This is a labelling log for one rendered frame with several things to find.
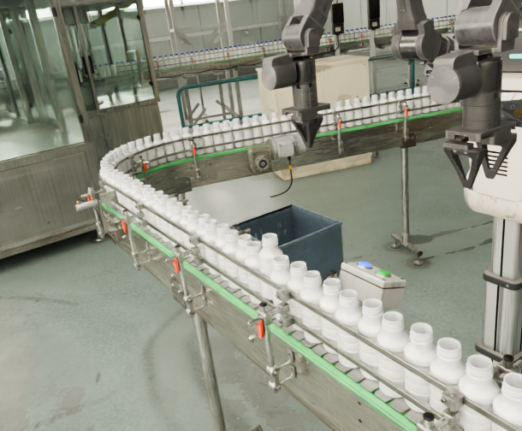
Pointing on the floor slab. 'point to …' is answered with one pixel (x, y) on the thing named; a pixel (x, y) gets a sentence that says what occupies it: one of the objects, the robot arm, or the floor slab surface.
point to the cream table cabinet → (337, 76)
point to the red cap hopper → (194, 45)
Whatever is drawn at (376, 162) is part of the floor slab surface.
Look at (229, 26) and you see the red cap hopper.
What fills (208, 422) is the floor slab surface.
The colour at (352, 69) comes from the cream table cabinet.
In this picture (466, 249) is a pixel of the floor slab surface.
